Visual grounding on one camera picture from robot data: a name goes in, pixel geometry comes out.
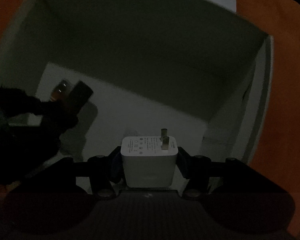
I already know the brown small bottle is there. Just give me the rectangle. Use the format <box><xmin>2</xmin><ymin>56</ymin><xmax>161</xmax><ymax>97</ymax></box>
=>
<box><xmin>50</xmin><ymin>80</ymin><xmax>72</xmax><ymax>102</ymax></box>

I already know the white charger plug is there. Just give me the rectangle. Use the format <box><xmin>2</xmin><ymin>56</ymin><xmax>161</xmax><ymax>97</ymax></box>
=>
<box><xmin>120</xmin><ymin>128</ymin><xmax>178</xmax><ymax>188</ymax></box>

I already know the black rectangular device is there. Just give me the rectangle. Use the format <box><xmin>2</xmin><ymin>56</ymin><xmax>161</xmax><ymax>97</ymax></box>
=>
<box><xmin>67</xmin><ymin>81</ymin><xmax>94</xmax><ymax>112</ymax></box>

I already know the white cardboard box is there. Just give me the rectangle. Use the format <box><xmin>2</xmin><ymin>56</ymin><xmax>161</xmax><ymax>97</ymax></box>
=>
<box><xmin>0</xmin><ymin>0</ymin><xmax>272</xmax><ymax>161</ymax></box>

